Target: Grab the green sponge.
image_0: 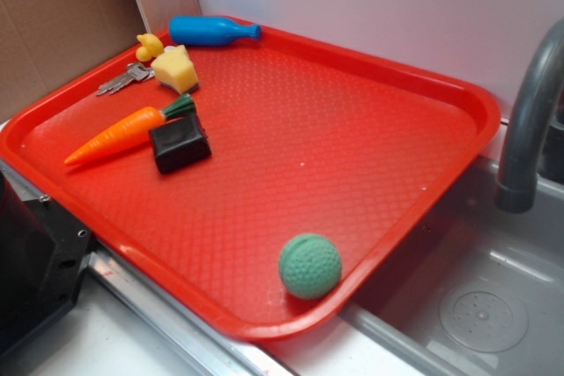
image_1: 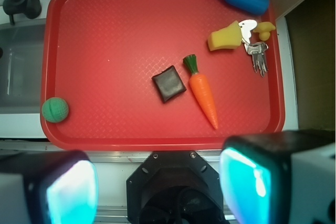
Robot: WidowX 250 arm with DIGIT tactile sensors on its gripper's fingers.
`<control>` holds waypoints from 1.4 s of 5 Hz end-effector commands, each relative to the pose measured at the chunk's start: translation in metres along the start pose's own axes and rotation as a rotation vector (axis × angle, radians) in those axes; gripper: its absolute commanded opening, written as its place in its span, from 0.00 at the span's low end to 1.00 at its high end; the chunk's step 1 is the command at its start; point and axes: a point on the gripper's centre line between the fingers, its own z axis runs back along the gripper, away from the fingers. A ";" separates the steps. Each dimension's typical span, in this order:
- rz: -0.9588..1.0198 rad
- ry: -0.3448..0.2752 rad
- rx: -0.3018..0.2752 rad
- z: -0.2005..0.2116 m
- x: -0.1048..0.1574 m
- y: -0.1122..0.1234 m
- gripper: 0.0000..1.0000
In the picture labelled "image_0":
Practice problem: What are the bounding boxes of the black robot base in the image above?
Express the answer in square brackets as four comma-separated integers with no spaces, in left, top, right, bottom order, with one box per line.
[1,176,92,358]

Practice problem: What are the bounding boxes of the green dimpled sponge ball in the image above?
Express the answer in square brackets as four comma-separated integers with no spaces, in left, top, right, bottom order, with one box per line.
[278,233,343,300]

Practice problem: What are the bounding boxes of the yellow sponge block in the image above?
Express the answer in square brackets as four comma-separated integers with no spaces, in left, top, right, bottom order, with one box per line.
[151,45,199,94]

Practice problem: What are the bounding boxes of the red plastic tray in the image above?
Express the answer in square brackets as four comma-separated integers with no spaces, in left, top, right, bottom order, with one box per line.
[1,27,501,342]

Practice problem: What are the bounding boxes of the black rectangular block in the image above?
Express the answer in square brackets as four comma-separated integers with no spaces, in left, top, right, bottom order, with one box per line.
[149,113,212,174]

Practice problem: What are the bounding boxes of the orange toy carrot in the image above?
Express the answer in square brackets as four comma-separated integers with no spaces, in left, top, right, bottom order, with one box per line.
[63,93,197,166]

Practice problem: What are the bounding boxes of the blue plastic bottle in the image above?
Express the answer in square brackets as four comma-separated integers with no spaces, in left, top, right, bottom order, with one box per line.
[168,16,263,47]

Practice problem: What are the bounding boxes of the silver keys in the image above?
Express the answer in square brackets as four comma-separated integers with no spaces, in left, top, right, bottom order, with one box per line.
[96,63,154,96]

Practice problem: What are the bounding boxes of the yellow rubber duck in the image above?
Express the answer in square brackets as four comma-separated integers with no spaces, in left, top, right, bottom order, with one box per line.
[136,33,165,63]

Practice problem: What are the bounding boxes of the grey plastic sink basin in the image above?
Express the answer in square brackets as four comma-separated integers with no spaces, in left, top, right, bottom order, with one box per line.
[259,118,564,376]

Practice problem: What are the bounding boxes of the grey sink faucet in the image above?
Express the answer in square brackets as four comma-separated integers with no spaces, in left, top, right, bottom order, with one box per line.
[494,20,563,213]

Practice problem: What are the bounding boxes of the brown cardboard panel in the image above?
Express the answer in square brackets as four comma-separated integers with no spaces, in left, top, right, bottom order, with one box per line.
[1,0,145,121]

